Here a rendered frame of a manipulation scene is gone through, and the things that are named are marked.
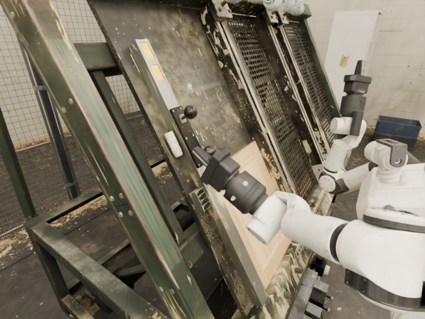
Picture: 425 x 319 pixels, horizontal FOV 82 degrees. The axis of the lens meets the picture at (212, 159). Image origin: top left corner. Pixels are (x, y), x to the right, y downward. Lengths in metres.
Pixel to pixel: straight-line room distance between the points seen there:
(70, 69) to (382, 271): 0.68
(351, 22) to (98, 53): 4.19
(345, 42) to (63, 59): 4.34
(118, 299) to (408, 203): 1.05
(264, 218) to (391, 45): 5.58
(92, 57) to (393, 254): 0.79
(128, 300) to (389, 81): 5.73
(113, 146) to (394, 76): 5.75
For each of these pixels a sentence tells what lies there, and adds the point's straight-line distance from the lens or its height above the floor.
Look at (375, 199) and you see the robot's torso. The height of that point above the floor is 1.33.
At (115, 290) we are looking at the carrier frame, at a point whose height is 0.79.
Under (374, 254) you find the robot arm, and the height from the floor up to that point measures 1.46.
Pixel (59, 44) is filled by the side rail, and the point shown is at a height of 1.71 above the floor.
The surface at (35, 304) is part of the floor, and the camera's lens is 2.42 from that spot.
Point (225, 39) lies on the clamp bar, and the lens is 1.12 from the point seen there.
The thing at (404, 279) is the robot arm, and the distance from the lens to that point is 0.44.
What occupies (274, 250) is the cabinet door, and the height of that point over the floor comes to 0.94.
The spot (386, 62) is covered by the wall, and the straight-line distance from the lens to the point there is 6.02.
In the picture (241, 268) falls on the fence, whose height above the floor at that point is 1.03.
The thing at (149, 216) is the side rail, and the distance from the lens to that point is 0.63.
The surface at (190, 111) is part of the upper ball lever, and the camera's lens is 0.65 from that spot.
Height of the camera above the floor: 1.73
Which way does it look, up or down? 27 degrees down
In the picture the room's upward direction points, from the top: straight up
